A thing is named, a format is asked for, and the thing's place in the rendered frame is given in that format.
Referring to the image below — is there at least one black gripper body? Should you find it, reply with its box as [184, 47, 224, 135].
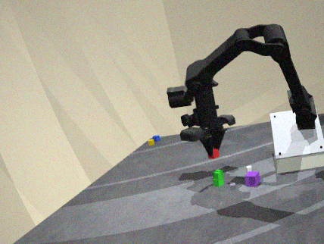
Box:
[180, 102, 236, 142]

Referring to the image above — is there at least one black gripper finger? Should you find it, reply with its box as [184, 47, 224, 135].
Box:
[210, 129, 227, 149]
[199, 135, 213, 157]

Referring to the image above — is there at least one small blue block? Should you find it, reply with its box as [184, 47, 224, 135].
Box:
[153, 136, 160, 142]

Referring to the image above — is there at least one red block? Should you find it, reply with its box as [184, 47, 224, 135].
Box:
[207, 149, 219, 159]

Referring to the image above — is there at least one purple cube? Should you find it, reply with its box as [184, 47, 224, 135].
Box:
[245, 171, 260, 186]

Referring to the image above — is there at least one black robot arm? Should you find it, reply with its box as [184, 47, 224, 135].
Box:
[167, 23, 317, 130]

